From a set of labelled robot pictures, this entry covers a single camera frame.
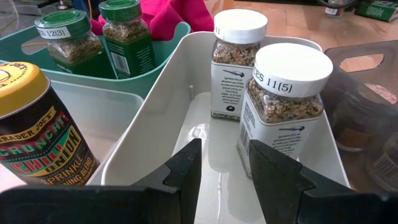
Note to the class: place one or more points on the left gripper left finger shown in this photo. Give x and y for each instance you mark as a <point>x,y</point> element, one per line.
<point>93,205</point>

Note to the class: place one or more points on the dark translucent plastic bin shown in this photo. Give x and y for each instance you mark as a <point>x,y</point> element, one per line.
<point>351,53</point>

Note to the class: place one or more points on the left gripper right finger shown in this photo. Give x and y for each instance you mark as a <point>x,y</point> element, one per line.
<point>311,205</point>

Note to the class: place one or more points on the light grey plastic bin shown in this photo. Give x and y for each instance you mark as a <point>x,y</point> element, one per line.
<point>161,124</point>

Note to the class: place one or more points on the yellow-lid chili onion tin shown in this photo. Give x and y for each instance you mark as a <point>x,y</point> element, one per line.
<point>40,140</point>

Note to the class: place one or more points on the teal plastic bin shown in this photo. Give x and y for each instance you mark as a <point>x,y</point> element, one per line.
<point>140,84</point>

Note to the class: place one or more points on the green tin with print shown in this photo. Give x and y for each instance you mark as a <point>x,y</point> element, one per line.
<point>377,11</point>

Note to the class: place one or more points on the red cloth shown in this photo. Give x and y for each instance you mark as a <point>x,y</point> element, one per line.
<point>174,15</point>

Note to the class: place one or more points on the white-lid seasoning jar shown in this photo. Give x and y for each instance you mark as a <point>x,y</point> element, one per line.
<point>236,87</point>
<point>280,137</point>

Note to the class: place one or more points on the green-lid spice jar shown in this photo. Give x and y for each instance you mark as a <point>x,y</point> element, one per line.
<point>130,53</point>

